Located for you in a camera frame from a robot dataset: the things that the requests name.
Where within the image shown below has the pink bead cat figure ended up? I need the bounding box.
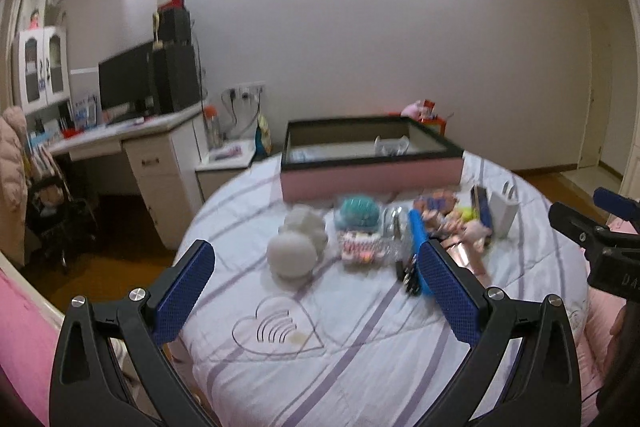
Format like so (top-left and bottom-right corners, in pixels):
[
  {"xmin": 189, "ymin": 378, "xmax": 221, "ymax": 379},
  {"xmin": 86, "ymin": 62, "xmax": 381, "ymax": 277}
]
[{"xmin": 337, "ymin": 229, "xmax": 386, "ymax": 265}]

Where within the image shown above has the white glass door cabinet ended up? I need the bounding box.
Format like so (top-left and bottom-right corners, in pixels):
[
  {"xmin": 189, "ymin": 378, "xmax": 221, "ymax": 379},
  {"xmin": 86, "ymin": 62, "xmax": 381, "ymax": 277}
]
[{"xmin": 12, "ymin": 24, "xmax": 71, "ymax": 118}]

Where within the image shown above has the pink black storage box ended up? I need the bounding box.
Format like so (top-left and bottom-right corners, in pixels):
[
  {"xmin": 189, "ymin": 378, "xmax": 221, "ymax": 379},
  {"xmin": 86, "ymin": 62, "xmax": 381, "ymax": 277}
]
[{"xmin": 280, "ymin": 114, "xmax": 466, "ymax": 202}]

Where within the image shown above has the black computer monitor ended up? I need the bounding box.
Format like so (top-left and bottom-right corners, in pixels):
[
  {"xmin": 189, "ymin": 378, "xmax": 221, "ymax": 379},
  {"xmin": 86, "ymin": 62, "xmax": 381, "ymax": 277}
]
[{"xmin": 98, "ymin": 42, "xmax": 156, "ymax": 112}]

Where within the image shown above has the pink doll toy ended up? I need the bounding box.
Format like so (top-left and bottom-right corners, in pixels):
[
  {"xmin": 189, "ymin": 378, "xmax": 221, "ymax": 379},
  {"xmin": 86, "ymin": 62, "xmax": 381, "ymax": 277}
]
[{"xmin": 442, "ymin": 207, "xmax": 493, "ymax": 253}]

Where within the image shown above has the clear bottle orange cap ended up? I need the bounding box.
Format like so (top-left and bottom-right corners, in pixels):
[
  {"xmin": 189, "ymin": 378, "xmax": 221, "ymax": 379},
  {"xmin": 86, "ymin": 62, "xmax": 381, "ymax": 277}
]
[{"xmin": 204, "ymin": 106, "xmax": 224, "ymax": 150}]

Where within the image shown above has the pink padded jacket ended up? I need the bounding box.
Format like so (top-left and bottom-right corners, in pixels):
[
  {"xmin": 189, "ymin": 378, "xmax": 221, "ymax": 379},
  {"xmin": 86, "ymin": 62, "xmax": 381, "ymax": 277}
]
[{"xmin": 0, "ymin": 106, "xmax": 30, "ymax": 268}]

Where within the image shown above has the rose gold shiny item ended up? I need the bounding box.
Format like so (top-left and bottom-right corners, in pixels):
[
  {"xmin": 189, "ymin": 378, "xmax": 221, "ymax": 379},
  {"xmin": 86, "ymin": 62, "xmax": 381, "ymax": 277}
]
[{"xmin": 440, "ymin": 239, "xmax": 488, "ymax": 278}]

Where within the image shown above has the white paw shaped toy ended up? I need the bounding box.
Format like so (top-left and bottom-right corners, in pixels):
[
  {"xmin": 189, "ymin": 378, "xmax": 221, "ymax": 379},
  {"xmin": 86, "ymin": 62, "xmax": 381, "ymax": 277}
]
[{"xmin": 284, "ymin": 204, "xmax": 328, "ymax": 253}]

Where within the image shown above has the clear plastic bag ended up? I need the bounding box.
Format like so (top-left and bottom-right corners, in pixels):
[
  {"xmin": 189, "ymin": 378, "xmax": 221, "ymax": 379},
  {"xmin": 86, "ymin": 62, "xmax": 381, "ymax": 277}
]
[{"xmin": 382, "ymin": 202, "xmax": 413, "ymax": 258}]

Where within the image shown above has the pink bed frame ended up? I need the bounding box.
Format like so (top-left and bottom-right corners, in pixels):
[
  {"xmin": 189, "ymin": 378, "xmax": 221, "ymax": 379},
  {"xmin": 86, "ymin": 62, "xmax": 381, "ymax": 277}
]
[{"xmin": 0, "ymin": 267, "xmax": 63, "ymax": 427}]

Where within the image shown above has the crumpled clear plastic wrap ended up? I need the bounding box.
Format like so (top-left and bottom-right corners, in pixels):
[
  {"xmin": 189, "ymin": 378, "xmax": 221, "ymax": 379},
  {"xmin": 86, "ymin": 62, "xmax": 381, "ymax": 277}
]
[{"xmin": 375, "ymin": 134, "xmax": 411, "ymax": 156}]

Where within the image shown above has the white desk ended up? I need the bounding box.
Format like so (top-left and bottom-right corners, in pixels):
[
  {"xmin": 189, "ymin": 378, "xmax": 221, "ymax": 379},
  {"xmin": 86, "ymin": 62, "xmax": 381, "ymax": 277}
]
[{"xmin": 47, "ymin": 99, "xmax": 208, "ymax": 250}]

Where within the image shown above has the yellow blue snack bag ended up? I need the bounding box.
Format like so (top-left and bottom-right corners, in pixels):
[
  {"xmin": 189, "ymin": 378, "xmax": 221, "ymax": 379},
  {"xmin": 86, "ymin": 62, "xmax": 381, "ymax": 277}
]
[{"xmin": 254, "ymin": 114, "xmax": 273, "ymax": 158}]

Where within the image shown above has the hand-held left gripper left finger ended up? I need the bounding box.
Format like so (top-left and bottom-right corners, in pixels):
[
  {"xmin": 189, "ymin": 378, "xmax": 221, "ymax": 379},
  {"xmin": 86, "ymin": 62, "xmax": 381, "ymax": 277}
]
[{"xmin": 49, "ymin": 238, "xmax": 217, "ymax": 427}]

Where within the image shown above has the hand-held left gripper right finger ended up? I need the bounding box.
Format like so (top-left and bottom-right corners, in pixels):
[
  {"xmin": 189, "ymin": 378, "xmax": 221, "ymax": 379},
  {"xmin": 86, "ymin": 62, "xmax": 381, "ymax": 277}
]
[{"xmin": 418, "ymin": 239, "xmax": 582, "ymax": 427}]

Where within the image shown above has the white door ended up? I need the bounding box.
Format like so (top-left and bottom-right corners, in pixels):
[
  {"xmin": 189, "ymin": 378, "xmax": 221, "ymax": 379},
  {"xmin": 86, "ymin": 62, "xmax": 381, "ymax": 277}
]
[{"xmin": 580, "ymin": 0, "xmax": 613, "ymax": 170}]

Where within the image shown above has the black speaker stack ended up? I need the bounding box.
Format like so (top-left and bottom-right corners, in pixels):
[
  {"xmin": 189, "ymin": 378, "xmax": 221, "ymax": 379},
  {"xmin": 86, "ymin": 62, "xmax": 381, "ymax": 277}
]
[{"xmin": 151, "ymin": 42, "xmax": 202, "ymax": 115}]

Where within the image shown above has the red toy box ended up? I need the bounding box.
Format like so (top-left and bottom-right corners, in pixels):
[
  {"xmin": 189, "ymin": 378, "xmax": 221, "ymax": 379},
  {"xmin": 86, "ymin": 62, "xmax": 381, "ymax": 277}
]
[{"xmin": 417, "ymin": 99, "xmax": 447, "ymax": 135}]

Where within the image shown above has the dark blue box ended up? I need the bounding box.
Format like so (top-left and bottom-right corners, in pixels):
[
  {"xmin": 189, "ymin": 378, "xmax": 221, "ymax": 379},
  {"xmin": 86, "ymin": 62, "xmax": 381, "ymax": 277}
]
[{"xmin": 470, "ymin": 186, "xmax": 496, "ymax": 230}]

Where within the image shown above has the blue picture card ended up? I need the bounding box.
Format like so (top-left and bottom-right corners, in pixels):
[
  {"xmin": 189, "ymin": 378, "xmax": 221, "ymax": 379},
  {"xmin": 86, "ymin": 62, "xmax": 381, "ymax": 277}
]
[{"xmin": 75, "ymin": 99, "xmax": 98, "ymax": 128}]

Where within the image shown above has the blue plastic bar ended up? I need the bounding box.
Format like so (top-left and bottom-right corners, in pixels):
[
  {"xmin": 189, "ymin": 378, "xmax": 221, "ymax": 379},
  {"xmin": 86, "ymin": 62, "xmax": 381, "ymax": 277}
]
[{"xmin": 407, "ymin": 208, "xmax": 432, "ymax": 258}]

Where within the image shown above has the black chair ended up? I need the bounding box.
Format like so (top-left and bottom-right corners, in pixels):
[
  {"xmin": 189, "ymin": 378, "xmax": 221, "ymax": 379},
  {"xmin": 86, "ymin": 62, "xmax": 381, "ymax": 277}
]
[{"xmin": 25, "ymin": 157, "xmax": 98, "ymax": 268}]

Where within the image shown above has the teal brush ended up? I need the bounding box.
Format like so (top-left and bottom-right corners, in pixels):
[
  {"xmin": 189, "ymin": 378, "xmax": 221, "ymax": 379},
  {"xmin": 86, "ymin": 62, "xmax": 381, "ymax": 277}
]
[{"xmin": 334, "ymin": 194, "xmax": 383, "ymax": 230}]

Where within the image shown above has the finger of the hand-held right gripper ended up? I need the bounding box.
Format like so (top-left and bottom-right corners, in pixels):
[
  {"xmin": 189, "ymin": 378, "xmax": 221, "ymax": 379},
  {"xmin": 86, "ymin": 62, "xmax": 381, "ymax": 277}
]
[
  {"xmin": 593, "ymin": 187, "xmax": 640, "ymax": 223},
  {"xmin": 548, "ymin": 202, "xmax": 609, "ymax": 253}
]

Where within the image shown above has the white nightstand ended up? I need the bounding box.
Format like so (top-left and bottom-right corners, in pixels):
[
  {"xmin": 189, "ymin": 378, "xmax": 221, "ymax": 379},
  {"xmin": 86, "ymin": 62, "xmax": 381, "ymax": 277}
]
[{"xmin": 194, "ymin": 139, "xmax": 258, "ymax": 202}]

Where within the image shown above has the white round fuzzy ball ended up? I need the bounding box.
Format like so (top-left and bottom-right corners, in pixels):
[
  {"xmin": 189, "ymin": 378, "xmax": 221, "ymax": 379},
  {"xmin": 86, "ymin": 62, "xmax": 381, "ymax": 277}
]
[{"xmin": 266, "ymin": 231, "xmax": 319, "ymax": 280}]

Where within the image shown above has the white charger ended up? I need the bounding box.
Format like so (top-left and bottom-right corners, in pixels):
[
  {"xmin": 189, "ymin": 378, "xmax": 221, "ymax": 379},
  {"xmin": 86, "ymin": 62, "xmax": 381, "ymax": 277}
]
[{"xmin": 487, "ymin": 184, "xmax": 518, "ymax": 239}]

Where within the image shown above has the white wall socket strip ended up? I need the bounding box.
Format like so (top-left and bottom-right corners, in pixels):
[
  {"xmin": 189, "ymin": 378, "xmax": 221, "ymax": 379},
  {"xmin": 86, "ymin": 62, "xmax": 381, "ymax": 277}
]
[{"xmin": 222, "ymin": 82, "xmax": 266, "ymax": 100}]

